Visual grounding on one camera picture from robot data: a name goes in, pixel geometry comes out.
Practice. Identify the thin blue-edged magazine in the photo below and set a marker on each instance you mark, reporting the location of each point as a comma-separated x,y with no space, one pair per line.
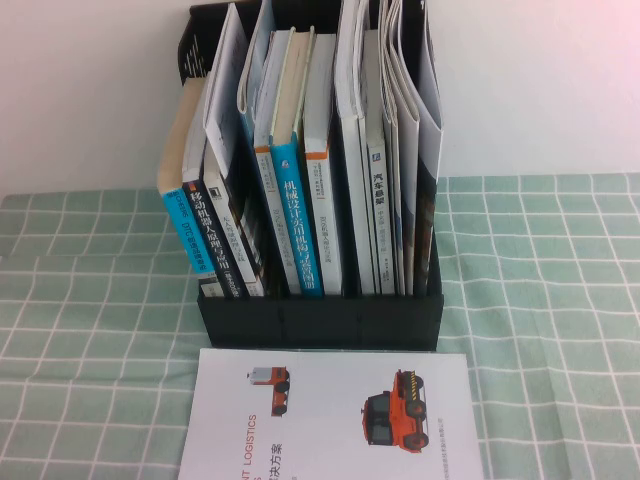
386,65

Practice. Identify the blue spine mechanism book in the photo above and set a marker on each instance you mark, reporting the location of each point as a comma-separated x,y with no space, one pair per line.
297,220

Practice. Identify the thin pale blue magazine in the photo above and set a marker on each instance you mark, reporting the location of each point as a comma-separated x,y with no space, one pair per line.
260,50

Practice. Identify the light blue spine book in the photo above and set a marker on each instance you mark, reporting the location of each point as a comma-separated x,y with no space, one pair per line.
185,230

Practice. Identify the thin white dark brochure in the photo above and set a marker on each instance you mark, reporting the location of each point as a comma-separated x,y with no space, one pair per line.
227,85

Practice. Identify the black spine robot book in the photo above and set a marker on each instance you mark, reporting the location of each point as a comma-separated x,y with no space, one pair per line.
210,235

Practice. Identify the white car suspension book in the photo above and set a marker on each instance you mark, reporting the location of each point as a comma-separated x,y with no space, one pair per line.
382,225

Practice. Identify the green white checkered tablecloth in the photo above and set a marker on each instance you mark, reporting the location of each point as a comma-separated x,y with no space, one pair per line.
90,325

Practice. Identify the slim white orange-band book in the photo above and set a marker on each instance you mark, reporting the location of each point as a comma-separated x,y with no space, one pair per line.
276,215

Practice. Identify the thick white orange-band book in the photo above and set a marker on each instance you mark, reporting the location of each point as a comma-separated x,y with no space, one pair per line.
322,220

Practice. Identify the black perforated book holder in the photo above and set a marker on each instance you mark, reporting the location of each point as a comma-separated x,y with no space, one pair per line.
320,325

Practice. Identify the white brochure orange trucks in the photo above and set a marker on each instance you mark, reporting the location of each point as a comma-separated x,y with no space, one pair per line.
325,450

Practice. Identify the white black spine book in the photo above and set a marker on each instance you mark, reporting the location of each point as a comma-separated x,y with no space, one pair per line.
230,235

